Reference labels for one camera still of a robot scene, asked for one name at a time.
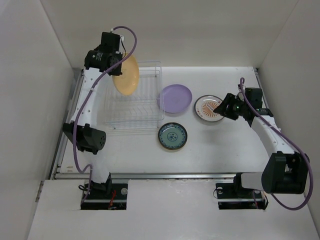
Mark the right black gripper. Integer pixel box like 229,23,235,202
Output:
212,92,249,121

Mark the white plate orange sunburst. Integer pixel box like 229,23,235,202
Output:
193,95,224,123

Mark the yellow plastic plate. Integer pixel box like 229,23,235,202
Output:
112,54,140,96

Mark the purple plastic plate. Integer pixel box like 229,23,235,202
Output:
156,84,193,114

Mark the teal blue floral plate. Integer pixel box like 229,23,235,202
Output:
157,122,188,151

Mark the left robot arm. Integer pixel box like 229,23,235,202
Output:
62,31,124,200

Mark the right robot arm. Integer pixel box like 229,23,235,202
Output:
214,88,308,197

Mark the white wire dish rack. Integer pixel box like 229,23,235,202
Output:
102,60,165,133

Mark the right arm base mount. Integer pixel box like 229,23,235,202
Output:
213,182,269,211

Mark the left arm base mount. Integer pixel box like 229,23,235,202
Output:
78,181,128,211

